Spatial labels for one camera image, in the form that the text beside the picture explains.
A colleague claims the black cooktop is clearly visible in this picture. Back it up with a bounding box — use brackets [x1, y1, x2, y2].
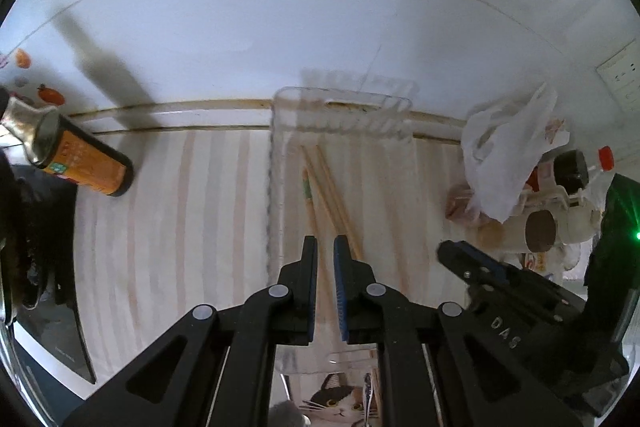
[0, 164, 97, 385]

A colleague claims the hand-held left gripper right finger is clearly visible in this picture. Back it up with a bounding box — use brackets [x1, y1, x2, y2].
[333, 235, 596, 427]

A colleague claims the dark bottle red cap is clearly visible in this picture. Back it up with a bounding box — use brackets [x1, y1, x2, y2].
[552, 146, 616, 208]

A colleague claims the white plastic bag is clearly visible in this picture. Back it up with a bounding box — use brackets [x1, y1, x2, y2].
[460, 83, 572, 224]

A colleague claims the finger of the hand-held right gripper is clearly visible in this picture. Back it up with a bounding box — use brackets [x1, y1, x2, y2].
[437, 241, 493, 294]
[460, 242, 523, 283]

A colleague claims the soy sauce bottle orange label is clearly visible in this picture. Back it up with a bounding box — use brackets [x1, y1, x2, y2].
[0, 98, 134, 198]

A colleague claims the clear plastic utensil container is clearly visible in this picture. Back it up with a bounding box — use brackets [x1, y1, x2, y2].
[268, 86, 418, 375]

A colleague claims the wooden chopstick green mark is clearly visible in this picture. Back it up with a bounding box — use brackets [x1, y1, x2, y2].
[299, 145, 318, 240]

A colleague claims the jar with brown lid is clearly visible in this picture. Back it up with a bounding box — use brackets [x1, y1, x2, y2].
[522, 208, 560, 254]

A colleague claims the tomato wall sticker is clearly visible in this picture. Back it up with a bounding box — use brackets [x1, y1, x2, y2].
[37, 83, 66, 106]

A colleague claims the white wall outlet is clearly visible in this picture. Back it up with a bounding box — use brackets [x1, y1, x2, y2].
[596, 48, 640, 108]

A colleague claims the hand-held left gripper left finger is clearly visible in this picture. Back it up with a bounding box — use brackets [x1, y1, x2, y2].
[62, 236, 319, 427]

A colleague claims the pink meat packet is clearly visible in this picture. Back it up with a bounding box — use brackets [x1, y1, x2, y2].
[445, 183, 493, 226]

